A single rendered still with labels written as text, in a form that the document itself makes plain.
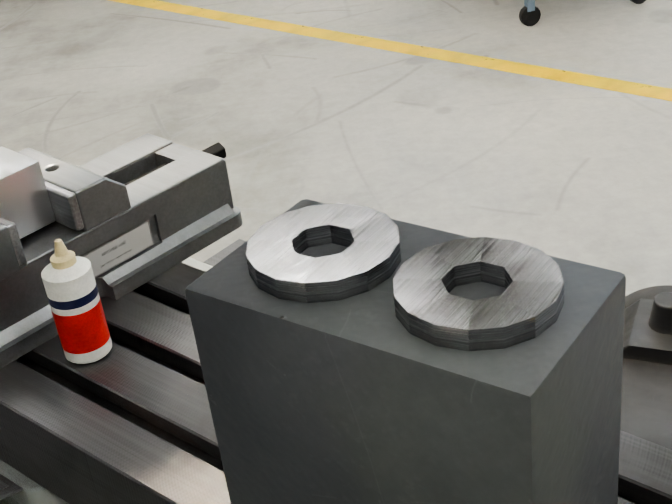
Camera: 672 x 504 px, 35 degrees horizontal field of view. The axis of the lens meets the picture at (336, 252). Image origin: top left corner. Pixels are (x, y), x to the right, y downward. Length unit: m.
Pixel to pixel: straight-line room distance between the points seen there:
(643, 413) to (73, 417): 0.69
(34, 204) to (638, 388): 0.74
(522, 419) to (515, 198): 2.44
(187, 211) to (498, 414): 0.56
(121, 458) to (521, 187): 2.31
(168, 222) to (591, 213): 1.98
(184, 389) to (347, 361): 0.31
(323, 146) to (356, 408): 2.79
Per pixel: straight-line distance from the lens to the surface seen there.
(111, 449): 0.81
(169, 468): 0.78
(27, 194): 0.95
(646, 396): 1.31
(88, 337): 0.89
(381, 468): 0.59
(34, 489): 0.93
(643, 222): 2.83
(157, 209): 1.00
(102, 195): 0.95
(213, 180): 1.03
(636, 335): 1.37
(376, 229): 0.61
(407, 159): 3.20
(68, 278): 0.86
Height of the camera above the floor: 1.41
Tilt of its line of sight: 31 degrees down
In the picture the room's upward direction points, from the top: 7 degrees counter-clockwise
